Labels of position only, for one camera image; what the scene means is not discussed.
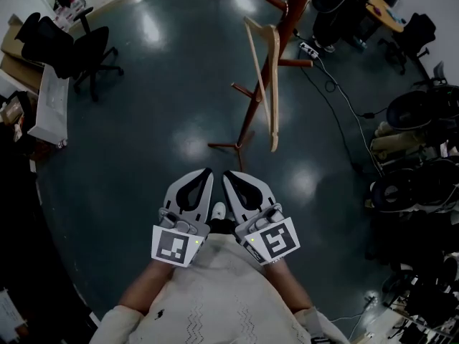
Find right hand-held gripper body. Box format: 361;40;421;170
235;202;301;266

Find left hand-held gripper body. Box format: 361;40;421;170
150;207;212;267

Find wooden clothes hanger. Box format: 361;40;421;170
242;15;281;153

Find person's left forearm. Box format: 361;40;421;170
117;261;177;317

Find person's right forearm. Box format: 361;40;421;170
263;258;313;314

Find white shoe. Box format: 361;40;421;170
210;201;228;222

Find black trousers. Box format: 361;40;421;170
207;217;237;237

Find white knit sweater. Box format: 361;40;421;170
88;231;351;344

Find black round mesh chair back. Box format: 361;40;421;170
370;158;459;214
386;86;459;130

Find beige bundle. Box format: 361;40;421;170
370;120;430;161

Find black cabinet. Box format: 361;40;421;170
0;148;94;344

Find white power strip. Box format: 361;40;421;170
298;40;320;60

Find white board panel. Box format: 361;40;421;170
27;64;70;149

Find white paper sheet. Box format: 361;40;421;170
0;287;29;340

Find small brown carton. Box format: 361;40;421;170
0;93;27;125

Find black office chair with headrest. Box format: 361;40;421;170
14;7;125;103

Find red-brown wooden coat rack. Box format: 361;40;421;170
207;0;321;173

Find flat cardboard boxes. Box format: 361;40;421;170
0;14;47;93

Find round wooden table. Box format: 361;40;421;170
365;0;405;34

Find black swivel chair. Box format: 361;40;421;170
378;11;437;77

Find black floor cable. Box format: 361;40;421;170
299;62;363;173

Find thin white cable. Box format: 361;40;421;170
328;294;379;325

